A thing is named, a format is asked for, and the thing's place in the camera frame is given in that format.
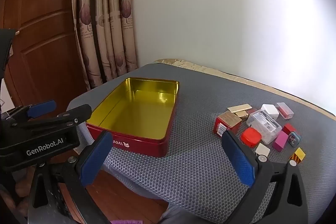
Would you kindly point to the small gold box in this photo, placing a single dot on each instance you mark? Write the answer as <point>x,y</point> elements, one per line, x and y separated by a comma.
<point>242,114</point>

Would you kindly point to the pink eraser block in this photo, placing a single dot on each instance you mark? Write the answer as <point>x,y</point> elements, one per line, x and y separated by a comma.
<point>280,141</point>

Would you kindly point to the plain grey cloth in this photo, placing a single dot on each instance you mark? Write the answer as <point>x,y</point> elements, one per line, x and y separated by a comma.
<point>168,214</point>

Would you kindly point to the small blue printed tin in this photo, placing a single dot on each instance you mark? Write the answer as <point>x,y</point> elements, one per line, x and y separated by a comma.
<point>294,139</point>

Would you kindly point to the white plug charger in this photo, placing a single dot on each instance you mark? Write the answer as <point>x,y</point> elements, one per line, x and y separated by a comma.
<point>270,110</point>

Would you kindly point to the clear plastic box with label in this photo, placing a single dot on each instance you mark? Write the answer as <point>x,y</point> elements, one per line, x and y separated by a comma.
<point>263,124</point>

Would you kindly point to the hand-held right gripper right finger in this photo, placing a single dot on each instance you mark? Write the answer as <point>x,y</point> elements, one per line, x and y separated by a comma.
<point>240,161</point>

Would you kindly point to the small dark red box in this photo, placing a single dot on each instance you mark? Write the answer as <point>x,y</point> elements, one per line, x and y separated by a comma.
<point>253,110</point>

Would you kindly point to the pink object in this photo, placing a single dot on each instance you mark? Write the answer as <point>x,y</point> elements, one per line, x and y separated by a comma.
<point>126,221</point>

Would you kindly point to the red tin box gold inside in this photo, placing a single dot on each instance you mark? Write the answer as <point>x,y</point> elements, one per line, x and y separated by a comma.
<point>136,111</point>

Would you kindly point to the yellow block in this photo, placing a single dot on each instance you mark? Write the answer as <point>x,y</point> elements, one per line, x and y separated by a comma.
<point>298,155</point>

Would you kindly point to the beige leaf-print curtain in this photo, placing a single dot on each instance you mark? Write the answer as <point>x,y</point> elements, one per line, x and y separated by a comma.
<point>105,16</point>

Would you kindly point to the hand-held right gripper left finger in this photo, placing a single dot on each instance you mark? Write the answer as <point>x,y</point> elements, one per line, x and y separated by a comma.
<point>95,158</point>

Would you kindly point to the grey mesh mat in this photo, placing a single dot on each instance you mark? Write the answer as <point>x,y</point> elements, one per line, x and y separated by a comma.
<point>199,168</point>

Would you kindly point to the red block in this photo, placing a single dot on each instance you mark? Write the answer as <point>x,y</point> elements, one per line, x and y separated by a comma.
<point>288,128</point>

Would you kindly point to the light wooden block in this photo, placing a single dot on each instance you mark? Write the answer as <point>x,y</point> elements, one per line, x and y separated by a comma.
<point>239,107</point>

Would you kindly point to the small clear box red contents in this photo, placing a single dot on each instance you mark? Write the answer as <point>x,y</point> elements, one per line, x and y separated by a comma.
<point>285,110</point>

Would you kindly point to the white block with zigzag face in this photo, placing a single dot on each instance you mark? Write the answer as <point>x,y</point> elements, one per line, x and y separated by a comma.
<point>262,150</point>

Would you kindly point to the round red box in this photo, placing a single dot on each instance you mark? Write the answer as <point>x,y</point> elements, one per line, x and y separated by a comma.
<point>250,136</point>

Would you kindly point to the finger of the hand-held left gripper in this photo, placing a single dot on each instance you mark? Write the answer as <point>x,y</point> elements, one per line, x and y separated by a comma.
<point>42,108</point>
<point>76,112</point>

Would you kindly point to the brown and red carton box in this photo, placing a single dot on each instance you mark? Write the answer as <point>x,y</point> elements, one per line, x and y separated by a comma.
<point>229,119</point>

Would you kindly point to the brown wooden door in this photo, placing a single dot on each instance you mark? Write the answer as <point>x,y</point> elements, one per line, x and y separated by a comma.
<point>44,16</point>

